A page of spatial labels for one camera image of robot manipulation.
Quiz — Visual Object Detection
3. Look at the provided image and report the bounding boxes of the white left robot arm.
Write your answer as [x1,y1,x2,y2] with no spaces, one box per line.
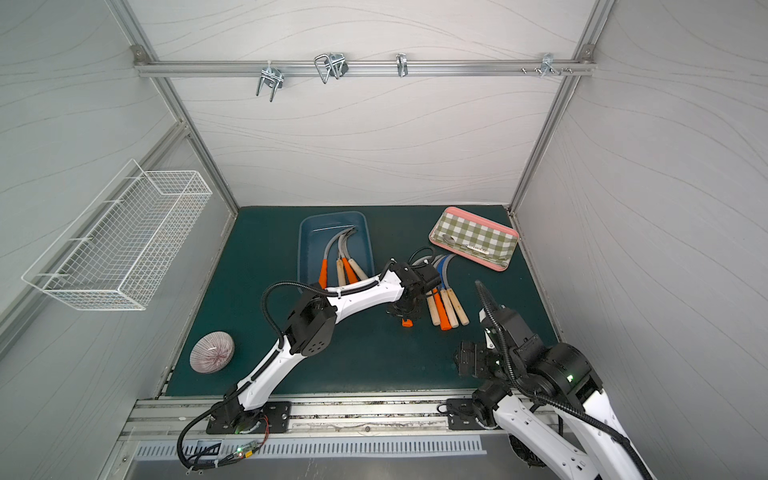
[206,260,441,434]

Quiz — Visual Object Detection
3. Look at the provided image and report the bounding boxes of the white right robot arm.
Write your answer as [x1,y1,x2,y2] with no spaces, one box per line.
[454,282,653,479]

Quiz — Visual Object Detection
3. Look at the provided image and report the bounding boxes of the blue plastic storage box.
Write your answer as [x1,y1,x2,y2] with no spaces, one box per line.
[297,211,376,287]

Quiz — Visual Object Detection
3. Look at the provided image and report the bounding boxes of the pink tray with checkered cloth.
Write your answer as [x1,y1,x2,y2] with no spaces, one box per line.
[428,207,520,272]

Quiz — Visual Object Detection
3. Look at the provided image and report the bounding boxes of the pink striped bowl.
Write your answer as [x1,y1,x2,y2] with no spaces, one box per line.
[189,331,235,374]

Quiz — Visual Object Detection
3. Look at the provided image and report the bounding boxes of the metal clamp hook middle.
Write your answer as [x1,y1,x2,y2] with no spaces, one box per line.
[313,52,349,84]

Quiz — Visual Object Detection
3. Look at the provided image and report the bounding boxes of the metal clamp hook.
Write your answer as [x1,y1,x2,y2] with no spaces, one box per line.
[256,65,284,102]
[313,52,349,84]
[520,53,573,78]

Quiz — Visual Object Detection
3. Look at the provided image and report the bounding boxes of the metal clamp hook left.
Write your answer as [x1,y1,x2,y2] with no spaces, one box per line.
[256,65,284,102]

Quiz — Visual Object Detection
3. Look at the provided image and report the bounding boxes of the metal clamp hook right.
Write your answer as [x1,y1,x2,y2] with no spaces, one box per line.
[520,53,573,78]

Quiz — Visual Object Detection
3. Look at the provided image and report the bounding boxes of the white vent strip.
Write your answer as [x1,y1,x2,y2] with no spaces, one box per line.
[134,435,487,463]

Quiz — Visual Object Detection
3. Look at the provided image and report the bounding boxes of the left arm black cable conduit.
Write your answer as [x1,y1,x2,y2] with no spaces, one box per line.
[176,260,397,470]

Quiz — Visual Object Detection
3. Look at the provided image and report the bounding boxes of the metal ring hook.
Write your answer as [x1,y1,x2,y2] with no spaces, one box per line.
[395,53,408,78]

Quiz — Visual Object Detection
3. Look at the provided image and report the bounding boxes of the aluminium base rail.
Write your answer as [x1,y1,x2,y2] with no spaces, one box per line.
[119,392,614,443]

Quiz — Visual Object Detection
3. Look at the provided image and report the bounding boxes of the white wire basket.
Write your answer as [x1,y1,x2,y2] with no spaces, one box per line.
[21,159,212,311]

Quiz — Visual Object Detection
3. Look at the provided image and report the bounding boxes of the aluminium crossbar rail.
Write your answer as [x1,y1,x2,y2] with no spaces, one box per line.
[134,57,597,79]

